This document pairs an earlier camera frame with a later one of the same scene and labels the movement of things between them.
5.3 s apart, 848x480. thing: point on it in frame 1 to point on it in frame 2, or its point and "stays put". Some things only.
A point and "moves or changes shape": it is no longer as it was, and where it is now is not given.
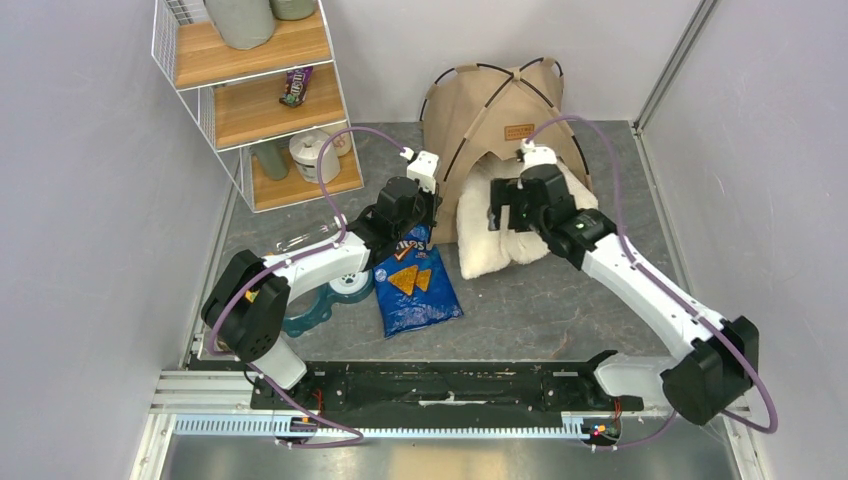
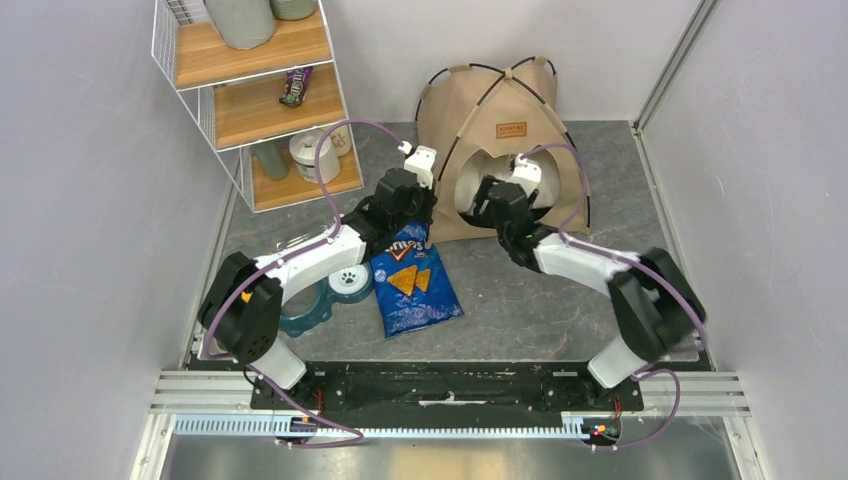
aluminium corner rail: (702, 15) stays put
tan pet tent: (475, 110) moves or changes shape
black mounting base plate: (450, 389) stays put
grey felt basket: (242, 24) stays put
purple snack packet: (295, 87) stays put
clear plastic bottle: (285, 244) stays put
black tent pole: (501, 94) moves or changes shape
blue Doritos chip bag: (414, 286) stays put
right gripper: (507, 191) to (481, 196)
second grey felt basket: (293, 9) stays put
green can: (273, 159) stays put
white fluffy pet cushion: (485, 253) moves or changes shape
